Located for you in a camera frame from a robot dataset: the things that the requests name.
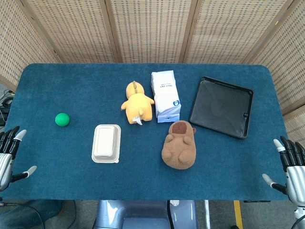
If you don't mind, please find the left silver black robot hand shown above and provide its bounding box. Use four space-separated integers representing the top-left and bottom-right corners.
0 125 38 192

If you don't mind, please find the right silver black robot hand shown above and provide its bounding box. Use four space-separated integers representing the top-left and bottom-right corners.
262 135 305 212

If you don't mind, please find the green ball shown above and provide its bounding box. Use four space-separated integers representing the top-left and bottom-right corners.
55 112 71 126

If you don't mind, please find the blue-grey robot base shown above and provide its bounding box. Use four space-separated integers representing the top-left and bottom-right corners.
93 199 197 229

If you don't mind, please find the black floor box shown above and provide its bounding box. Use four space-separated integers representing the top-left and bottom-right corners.
0 106 10 126

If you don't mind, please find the blue felt table cloth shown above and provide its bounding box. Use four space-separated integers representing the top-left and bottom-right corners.
0 62 290 201

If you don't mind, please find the white rectangular food container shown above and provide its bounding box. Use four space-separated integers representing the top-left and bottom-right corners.
91 124 122 164

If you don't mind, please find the black square tray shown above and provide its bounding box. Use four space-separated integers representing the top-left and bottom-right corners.
189 76 254 140

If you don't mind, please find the brown capybara plush toy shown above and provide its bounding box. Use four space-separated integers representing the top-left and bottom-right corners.
161 120 198 170

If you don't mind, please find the yellow dinosaur plush toy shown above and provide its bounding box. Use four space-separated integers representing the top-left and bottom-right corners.
120 81 155 126

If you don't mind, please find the white paper bag package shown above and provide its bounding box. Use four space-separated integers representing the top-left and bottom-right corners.
151 70 181 124

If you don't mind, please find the woven bamboo folding screen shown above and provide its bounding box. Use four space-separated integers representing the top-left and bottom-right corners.
0 0 305 144

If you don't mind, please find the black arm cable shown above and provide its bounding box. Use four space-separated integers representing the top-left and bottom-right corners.
0 201 46 229

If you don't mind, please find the black cable bundle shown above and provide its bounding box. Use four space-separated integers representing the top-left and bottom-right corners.
0 88 15 108

